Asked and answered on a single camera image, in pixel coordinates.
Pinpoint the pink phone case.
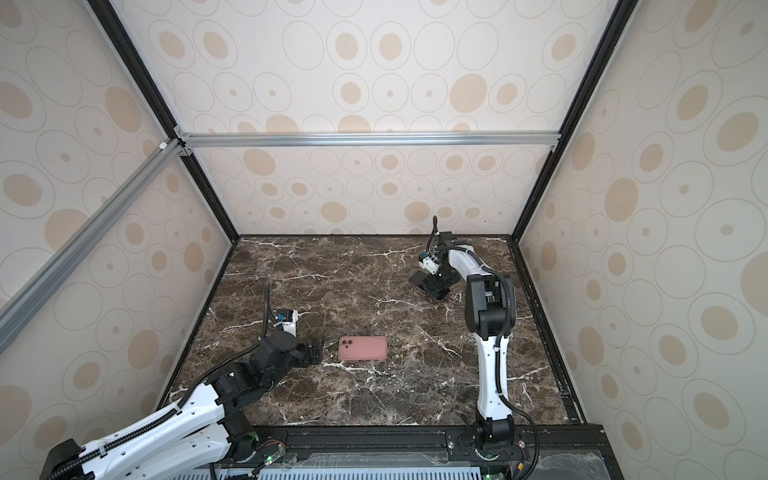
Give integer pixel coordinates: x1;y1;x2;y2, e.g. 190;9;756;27
338;336;388;361

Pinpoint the black phone purple edge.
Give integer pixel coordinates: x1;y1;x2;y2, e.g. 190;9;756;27
409;271;451;301

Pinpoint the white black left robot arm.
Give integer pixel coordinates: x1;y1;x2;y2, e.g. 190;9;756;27
40;330;324;479

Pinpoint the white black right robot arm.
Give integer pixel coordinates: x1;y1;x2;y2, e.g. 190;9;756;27
410;230;516;450

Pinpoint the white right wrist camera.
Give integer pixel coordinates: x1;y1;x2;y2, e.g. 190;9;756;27
418;251;442;275

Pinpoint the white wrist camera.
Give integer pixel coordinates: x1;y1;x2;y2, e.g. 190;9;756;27
418;251;442;275
273;309;299;337

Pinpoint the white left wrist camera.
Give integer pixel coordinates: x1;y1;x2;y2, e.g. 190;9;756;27
273;309;299;337

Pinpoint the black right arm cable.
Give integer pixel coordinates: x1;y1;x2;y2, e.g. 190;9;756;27
428;215;541;480

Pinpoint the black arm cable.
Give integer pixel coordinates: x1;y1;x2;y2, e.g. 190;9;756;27
38;281;277;480
428;215;541;480

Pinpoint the aluminium rail back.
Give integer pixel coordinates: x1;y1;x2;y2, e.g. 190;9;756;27
181;131;561;148

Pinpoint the aluminium rail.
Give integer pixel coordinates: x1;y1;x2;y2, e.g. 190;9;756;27
181;131;561;148
1;139;181;350

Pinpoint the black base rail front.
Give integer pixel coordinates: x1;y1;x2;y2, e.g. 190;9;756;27
220;424;623;479

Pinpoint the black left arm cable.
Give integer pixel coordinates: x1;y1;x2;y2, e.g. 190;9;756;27
38;281;277;480

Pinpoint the aluminium rail left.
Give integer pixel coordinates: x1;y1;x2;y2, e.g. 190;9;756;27
1;139;181;350

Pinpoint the black corner frame post right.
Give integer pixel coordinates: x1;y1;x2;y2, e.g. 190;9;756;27
511;0;638;244

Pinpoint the black corner frame post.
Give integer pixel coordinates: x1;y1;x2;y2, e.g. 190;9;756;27
87;0;240;244
511;0;638;244

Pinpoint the black corner frame post left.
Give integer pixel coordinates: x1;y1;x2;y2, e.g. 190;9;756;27
87;0;240;244

